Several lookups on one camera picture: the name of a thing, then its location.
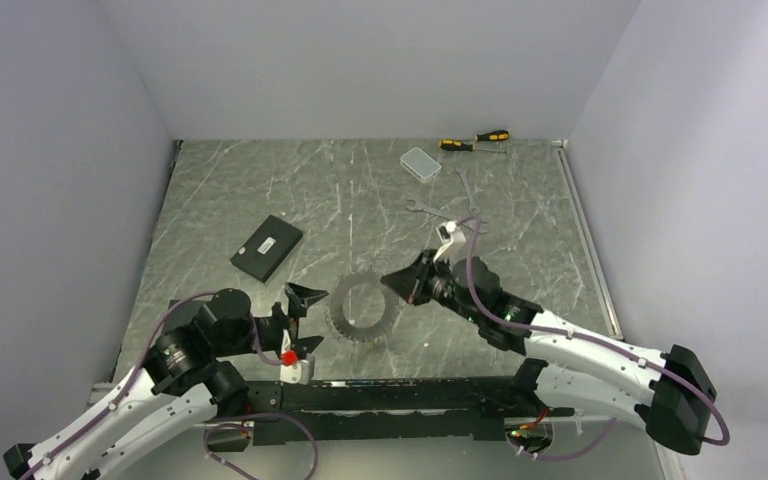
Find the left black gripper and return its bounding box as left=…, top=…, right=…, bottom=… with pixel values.
left=215, top=283, right=327, bottom=358

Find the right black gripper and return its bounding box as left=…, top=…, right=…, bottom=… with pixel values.
left=383, top=248, right=483, bottom=324

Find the silver toothed key organizer ring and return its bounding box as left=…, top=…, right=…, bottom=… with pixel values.
left=325, top=271, right=401, bottom=344

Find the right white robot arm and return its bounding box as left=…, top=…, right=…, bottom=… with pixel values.
left=381, top=250, right=731, bottom=455

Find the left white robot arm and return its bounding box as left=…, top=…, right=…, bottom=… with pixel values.
left=3, top=283, right=328, bottom=479

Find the black flat device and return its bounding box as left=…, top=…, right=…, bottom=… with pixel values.
left=230, top=215, right=303, bottom=283

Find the large silver open-end wrench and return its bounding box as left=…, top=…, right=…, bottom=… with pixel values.
left=405, top=197, right=488, bottom=234

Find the small silver open-end wrench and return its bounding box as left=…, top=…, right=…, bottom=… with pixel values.
left=455, top=166, right=481, bottom=215

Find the near yellow-black screwdriver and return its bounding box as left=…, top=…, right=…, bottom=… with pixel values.
left=438, top=139, right=505, bottom=154

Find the yellow-black screwdriver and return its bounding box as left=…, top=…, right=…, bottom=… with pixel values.
left=438, top=139, right=505, bottom=154
left=467, top=130, right=510, bottom=143

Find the far yellow-black screwdriver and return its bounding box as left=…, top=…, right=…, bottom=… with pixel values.
left=467, top=130, right=510, bottom=143

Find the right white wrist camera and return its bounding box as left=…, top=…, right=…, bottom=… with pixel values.
left=433, top=221, right=467, bottom=263

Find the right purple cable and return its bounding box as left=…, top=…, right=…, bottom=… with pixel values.
left=456, top=215, right=732, bottom=447

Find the white rectangular network switch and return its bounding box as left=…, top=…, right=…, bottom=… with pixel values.
left=400, top=147, right=442, bottom=183

